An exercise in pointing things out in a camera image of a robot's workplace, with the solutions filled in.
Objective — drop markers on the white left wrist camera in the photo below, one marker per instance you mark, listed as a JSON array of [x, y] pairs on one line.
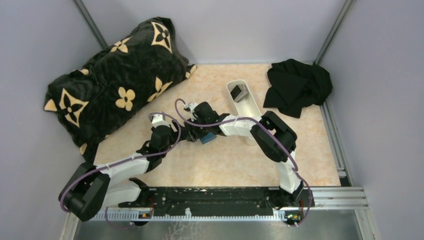
[[158, 119]]

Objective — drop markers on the black flower-patterned pillow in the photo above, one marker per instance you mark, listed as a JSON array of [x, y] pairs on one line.
[[112, 86]]

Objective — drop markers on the blue leather card holder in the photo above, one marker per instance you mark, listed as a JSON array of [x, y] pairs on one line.
[[208, 138]]

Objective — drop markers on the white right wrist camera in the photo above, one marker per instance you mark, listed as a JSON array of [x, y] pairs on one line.
[[190, 107]]

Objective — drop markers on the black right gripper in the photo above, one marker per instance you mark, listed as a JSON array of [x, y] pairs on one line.
[[192, 133]]

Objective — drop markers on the white oblong plastic bin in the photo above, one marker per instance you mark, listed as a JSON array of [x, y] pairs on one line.
[[247, 115]]

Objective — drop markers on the aluminium front rail frame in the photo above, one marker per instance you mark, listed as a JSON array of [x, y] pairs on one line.
[[345, 198]]

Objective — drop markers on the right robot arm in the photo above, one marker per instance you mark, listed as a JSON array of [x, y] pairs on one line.
[[274, 137]]

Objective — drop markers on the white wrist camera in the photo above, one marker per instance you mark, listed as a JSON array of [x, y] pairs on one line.
[[158, 119], [190, 107]]

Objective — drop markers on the black cloth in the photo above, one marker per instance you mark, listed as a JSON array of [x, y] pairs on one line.
[[295, 85]]

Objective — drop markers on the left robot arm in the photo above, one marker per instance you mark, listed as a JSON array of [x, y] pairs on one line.
[[109, 185]]

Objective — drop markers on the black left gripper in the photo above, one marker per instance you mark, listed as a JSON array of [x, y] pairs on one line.
[[145, 147]]

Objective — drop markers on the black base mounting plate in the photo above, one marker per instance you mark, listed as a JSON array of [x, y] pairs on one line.
[[216, 201]]

